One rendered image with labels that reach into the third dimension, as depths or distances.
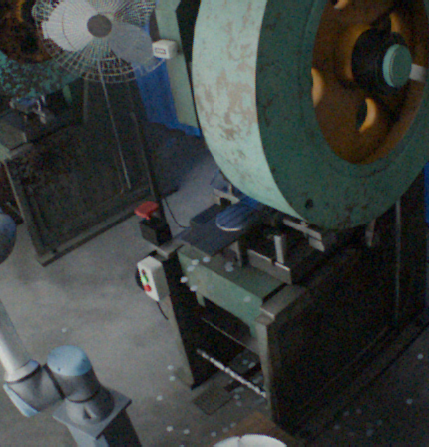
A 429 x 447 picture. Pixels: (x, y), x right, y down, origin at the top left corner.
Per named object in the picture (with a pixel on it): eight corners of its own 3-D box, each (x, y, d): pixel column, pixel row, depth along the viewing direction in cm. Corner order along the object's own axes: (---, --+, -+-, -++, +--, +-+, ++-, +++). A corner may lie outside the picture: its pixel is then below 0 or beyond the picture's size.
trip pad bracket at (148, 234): (167, 275, 219) (154, 228, 209) (150, 265, 226) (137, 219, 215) (180, 266, 222) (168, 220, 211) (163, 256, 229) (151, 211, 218)
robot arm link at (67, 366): (106, 388, 175) (92, 356, 167) (67, 409, 170) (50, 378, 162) (89, 365, 184) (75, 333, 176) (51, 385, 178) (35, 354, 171)
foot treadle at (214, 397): (211, 423, 212) (209, 415, 209) (193, 409, 219) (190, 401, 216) (323, 331, 241) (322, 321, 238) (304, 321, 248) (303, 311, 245)
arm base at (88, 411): (93, 432, 173) (83, 412, 168) (58, 413, 181) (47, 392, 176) (124, 399, 183) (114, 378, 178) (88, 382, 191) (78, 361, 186)
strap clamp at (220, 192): (243, 216, 208) (238, 188, 203) (209, 200, 220) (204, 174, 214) (256, 207, 211) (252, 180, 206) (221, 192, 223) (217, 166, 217)
